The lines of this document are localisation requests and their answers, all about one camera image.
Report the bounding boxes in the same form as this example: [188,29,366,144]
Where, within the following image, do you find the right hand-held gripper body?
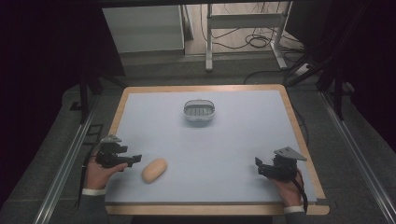
[257,147,308,183]

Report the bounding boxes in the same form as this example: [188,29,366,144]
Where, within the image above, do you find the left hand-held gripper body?
[95,133,134,169]

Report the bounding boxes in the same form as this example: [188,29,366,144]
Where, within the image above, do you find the tan bread roll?
[141,157,169,185]

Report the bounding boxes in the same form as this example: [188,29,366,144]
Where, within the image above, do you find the white oval basket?
[182,99,216,122]

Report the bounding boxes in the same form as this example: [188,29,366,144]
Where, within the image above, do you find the person's left hand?
[84,157,129,191]

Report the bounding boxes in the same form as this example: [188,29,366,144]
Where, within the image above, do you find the person's right hand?
[270,171,304,209]

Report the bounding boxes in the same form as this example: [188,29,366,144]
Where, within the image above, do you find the pale blue table mat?
[104,90,318,204]

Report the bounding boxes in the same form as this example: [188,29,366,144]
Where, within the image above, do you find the black stand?
[316,62,347,121]
[69,69,106,125]

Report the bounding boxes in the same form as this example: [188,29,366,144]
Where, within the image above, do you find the white cabinet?
[102,5,185,54]

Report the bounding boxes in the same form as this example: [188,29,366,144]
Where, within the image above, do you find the white metal stand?
[205,2,293,73]

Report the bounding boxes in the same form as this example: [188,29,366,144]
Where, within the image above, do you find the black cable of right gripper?
[292,167,309,215]

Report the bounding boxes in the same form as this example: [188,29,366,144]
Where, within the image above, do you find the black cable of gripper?
[292,167,309,215]
[75,141,102,209]

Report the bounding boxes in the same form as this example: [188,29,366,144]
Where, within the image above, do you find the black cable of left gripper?
[75,141,102,209]

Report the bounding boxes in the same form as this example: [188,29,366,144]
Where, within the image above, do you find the aluminium rail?
[318,91,396,224]
[32,94,102,224]

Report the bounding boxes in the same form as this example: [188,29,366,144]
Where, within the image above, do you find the black floor cables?
[199,3,304,52]

